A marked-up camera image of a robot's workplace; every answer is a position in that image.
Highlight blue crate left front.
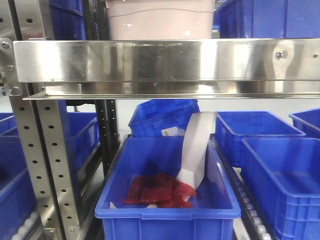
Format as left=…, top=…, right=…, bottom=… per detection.
left=0, top=136, right=36, bottom=240

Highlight red mesh bags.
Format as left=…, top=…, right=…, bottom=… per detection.
left=124, top=173, right=197, bottom=208

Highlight blue crate upper left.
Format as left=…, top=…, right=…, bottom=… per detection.
left=49, top=0, right=86, bottom=40

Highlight blue crate far right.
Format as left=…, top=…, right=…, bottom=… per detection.
left=289, top=107, right=320, bottom=139

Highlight pink storage bin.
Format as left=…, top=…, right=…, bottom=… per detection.
left=105, top=0, right=215, bottom=40

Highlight steel perforated shelf upright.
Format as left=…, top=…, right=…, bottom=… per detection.
left=0, top=0, right=88, bottom=240

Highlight white roller track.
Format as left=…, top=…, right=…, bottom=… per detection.
left=212, top=136, right=273, bottom=240

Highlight blue crate left middle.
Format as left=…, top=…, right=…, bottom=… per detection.
left=0, top=112, right=100, bottom=169

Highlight blue crate front centre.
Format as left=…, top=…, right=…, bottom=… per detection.
left=95, top=136, right=241, bottom=240

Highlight tilted blue crate behind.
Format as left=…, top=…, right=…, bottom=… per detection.
left=128, top=99, right=200, bottom=137

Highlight black perforated upright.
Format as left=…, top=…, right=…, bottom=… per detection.
left=82, top=0, right=120, bottom=175

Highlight blue crate upper right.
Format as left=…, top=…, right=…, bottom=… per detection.
left=214, top=0, right=320, bottom=39

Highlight steel shelf front rail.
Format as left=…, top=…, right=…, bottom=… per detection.
left=13, top=38, right=320, bottom=100

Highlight blue crate front right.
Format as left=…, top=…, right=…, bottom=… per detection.
left=240, top=138, right=320, bottom=240

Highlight blue crate back right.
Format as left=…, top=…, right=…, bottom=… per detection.
left=215, top=110, right=306, bottom=168

